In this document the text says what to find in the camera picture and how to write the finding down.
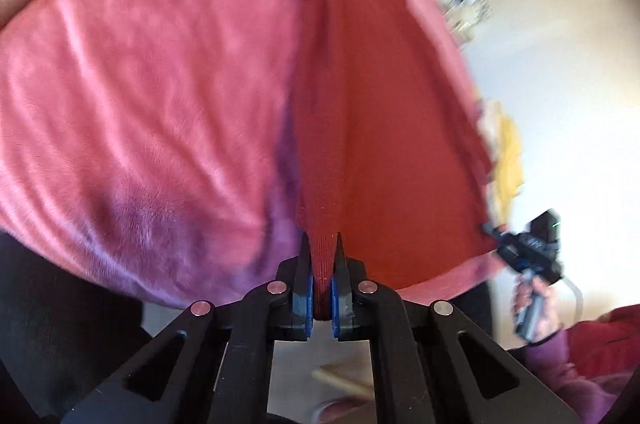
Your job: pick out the cluttered white shelf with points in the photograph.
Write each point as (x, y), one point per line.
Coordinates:
(465, 6)

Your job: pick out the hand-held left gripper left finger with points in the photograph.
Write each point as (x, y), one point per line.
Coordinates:
(308, 304)

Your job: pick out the pink bed blanket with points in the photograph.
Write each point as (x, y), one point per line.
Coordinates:
(125, 103)

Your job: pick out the person's black trousers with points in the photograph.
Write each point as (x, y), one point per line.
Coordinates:
(50, 344)

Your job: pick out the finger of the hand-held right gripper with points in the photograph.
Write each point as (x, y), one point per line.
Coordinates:
(494, 235)
(511, 260)

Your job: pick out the person's right forearm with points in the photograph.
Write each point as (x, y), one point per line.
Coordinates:
(560, 374)

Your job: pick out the person's right hand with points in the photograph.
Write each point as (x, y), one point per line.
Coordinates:
(550, 304)

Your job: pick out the yellow cloth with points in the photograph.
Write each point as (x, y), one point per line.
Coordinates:
(510, 158)

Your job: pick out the dark red garment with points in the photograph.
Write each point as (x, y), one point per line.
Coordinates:
(375, 128)

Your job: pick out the maroon cloth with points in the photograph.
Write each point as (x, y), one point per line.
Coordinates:
(605, 339)

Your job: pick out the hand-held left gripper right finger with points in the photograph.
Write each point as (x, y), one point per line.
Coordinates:
(336, 304)

